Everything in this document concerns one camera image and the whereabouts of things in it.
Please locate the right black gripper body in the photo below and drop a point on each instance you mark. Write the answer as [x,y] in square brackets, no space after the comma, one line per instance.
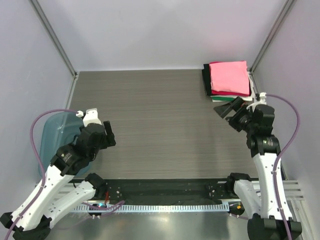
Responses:
[235,113]

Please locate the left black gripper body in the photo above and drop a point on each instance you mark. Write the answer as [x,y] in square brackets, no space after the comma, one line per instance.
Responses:
[105,139]

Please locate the light pink t shirt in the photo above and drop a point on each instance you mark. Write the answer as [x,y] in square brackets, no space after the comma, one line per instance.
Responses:
[228,78]

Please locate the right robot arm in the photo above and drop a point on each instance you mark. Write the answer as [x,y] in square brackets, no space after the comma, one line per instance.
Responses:
[269,216]

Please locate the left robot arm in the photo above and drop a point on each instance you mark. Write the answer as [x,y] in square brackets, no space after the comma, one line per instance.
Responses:
[37,215]

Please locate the folded green t shirt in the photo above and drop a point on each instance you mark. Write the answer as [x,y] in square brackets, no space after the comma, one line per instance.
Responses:
[217,98]

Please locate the folded magenta t shirt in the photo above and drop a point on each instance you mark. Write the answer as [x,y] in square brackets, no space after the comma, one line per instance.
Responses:
[225,93]

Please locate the folded white t shirt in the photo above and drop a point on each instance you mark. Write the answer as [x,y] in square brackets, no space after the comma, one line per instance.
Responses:
[252,93]

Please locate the blue plastic bin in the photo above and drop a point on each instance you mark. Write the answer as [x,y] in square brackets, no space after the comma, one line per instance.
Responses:
[61,128]

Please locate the folded black t shirt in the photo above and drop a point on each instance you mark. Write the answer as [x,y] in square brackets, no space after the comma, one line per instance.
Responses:
[206,77]

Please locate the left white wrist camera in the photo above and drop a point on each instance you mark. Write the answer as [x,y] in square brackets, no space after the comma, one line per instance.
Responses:
[90,116]

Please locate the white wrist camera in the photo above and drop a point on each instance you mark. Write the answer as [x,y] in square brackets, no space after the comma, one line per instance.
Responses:
[260,99]
[90,116]

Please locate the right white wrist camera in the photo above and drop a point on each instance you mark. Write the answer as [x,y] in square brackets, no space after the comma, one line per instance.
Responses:
[260,99]

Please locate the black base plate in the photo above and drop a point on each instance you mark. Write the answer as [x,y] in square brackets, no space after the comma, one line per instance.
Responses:
[167,192]

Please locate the aluminium front rail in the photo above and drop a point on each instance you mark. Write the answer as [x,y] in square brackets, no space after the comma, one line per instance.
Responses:
[292,191]

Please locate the white slotted cable duct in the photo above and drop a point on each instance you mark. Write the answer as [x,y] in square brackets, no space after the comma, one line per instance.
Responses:
[224,207]

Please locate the right aluminium frame post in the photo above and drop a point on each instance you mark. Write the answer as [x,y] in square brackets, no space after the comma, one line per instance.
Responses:
[279,21]

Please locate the aluminium frame post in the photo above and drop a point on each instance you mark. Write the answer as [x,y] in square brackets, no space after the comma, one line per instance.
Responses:
[52,35]
[279,21]

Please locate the left aluminium frame post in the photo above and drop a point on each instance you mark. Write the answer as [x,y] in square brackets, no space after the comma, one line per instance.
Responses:
[52,35]

